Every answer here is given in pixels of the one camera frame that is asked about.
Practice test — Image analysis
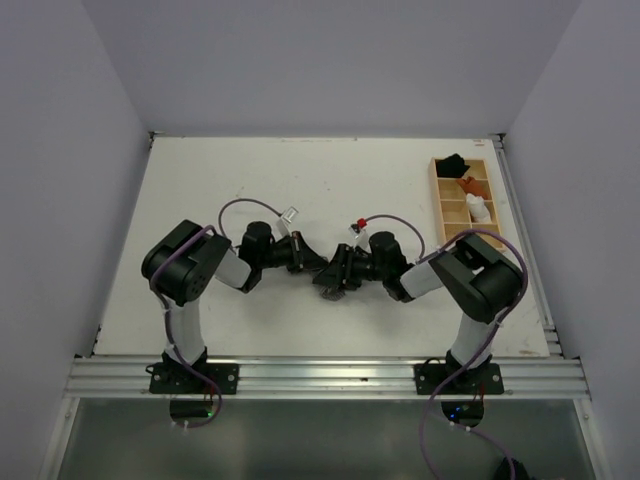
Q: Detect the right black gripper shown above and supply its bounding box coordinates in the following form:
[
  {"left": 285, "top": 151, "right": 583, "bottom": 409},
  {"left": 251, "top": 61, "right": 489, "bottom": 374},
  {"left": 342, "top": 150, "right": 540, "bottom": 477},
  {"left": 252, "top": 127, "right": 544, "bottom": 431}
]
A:
[{"left": 313, "top": 242, "right": 388, "bottom": 290}]

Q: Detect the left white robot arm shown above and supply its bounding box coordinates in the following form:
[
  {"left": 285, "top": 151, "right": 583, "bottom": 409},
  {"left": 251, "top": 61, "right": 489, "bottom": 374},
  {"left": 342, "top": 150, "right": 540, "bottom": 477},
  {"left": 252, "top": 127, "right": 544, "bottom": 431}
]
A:
[{"left": 141, "top": 220, "right": 328, "bottom": 395}]

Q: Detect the aluminium rail frame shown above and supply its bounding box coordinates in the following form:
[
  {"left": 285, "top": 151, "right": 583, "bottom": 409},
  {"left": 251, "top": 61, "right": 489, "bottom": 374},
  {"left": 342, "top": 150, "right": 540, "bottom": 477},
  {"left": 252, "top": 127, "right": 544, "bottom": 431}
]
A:
[{"left": 63, "top": 355, "right": 591, "bottom": 400}]

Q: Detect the white rolled cloth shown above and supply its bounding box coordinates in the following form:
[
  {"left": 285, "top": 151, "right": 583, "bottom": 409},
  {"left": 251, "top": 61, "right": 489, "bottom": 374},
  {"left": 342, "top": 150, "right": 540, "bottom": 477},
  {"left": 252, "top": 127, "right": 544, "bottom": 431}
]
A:
[{"left": 466, "top": 194, "right": 492, "bottom": 224}]

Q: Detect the black object bottom edge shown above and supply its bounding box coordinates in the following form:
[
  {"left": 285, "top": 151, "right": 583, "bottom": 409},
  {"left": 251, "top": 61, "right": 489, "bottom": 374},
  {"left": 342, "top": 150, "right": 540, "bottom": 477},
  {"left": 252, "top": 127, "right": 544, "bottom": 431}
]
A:
[{"left": 492, "top": 458, "right": 536, "bottom": 480}]

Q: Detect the wooden compartment tray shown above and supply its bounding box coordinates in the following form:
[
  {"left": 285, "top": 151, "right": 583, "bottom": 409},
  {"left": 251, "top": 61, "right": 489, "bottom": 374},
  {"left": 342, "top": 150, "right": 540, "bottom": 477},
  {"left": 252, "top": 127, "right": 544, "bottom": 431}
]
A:
[{"left": 428, "top": 154, "right": 502, "bottom": 244}]

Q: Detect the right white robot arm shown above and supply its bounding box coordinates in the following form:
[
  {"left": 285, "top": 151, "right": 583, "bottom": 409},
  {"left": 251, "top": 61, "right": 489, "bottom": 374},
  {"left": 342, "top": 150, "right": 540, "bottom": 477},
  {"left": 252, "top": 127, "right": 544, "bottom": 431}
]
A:
[{"left": 313, "top": 229, "right": 529, "bottom": 393}]

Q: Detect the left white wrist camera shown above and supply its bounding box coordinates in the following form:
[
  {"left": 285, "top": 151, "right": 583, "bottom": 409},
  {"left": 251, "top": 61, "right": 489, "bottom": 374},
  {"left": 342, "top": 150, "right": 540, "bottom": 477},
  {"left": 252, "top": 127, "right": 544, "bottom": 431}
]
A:
[{"left": 276, "top": 206, "right": 299, "bottom": 237}]

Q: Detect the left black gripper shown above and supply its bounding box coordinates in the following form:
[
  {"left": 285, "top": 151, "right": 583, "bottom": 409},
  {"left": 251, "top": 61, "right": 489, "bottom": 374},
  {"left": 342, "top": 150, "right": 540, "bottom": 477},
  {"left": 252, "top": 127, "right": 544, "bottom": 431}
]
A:
[{"left": 258, "top": 230, "right": 327, "bottom": 274}]

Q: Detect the grey striped underwear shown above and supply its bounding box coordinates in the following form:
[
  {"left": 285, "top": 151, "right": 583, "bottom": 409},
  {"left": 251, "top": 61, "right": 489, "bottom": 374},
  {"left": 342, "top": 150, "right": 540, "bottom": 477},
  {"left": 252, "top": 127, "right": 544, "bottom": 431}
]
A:
[{"left": 320, "top": 287, "right": 346, "bottom": 302}]

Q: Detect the black rolled cloth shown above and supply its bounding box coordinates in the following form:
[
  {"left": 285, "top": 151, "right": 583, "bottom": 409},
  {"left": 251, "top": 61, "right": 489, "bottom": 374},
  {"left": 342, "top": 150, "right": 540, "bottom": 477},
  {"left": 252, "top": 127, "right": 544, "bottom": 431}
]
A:
[{"left": 435, "top": 153, "right": 470, "bottom": 179}]

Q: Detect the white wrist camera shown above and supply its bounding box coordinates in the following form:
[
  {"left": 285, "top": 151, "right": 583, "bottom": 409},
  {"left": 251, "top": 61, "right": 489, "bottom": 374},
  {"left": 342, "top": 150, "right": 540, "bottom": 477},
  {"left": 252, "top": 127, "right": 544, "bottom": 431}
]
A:
[
  {"left": 276, "top": 206, "right": 299, "bottom": 237},
  {"left": 348, "top": 223, "right": 369, "bottom": 250}
]

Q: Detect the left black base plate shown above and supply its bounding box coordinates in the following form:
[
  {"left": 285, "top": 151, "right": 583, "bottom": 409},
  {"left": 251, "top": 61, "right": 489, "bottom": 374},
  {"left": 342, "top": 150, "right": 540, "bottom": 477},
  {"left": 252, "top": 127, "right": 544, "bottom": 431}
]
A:
[{"left": 145, "top": 362, "right": 240, "bottom": 395}]

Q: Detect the orange rolled cloth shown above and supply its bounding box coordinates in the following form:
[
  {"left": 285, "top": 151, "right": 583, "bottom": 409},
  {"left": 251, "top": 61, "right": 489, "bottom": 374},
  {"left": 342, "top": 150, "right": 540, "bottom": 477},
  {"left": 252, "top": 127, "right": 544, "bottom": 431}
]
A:
[{"left": 456, "top": 176, "right": 490, "bottom": 200}]

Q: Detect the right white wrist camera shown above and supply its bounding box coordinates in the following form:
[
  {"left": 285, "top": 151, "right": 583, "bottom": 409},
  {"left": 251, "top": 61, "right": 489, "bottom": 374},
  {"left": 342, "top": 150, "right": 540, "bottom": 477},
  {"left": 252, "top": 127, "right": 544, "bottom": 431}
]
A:
[{"left": 348, "top": 223, "right": 369, "bottom": 250}]

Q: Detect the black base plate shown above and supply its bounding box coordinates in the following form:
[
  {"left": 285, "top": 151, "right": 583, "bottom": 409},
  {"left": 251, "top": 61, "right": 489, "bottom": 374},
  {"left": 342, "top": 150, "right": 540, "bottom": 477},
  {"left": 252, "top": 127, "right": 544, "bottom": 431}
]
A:
[
  {"left": 413, "top": 359, "right": 505, "bottom": 396},
  {"left": 145, "top": 362, "right": 240, "bottom": 395}
]

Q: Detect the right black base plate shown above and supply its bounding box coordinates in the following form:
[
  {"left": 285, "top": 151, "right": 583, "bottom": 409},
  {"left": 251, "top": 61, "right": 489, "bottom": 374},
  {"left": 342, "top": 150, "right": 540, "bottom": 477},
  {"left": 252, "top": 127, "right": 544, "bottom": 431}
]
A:
[{"left": 413, "top": 359, "right": 505, "bottom": 396}]

